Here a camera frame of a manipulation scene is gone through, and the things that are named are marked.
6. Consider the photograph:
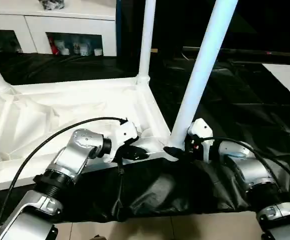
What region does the white plastic table top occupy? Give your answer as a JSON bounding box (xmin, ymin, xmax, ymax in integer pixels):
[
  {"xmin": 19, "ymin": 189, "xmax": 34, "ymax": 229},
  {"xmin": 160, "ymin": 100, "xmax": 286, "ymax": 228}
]
[{"xmin": 0, "ymin": 76, "xmax": 179, "ymax": 193}]

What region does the black plastic mat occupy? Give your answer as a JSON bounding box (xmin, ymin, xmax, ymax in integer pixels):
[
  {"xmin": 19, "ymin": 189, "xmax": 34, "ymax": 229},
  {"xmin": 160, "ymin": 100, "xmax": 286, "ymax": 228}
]
[{"xmin": 0, "ymin": 50, "xmax": 290, "ymax": 226}]

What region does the white flat board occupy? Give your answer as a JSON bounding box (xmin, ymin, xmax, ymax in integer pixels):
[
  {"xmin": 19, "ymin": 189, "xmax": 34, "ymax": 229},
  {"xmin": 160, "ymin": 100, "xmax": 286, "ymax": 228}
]
[{"xmin": 262, "ymin": 63, "xmax": 290, "ymax": 107}]

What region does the white glass-door cabinet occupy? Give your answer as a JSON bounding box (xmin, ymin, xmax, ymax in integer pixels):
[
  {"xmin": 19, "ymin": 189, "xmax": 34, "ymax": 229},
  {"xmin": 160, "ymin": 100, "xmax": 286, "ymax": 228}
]
[{"xmin": 0, "ymin": 0, "xmax": 118, "ymax": 57}]

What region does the dark patterned jar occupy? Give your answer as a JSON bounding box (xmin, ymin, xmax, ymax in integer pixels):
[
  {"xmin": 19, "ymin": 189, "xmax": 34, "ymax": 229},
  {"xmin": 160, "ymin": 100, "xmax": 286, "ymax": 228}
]
[{"xmin": 39, "ymin": 0, "xmax": 66, "ymax": 11}]

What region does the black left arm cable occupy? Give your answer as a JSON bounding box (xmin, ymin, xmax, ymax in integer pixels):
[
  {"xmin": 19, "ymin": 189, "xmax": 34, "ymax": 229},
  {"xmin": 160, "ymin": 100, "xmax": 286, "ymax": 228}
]
[{"xmin": 0, "ymin": 117, "xmax": 129, "ymax": 236}]

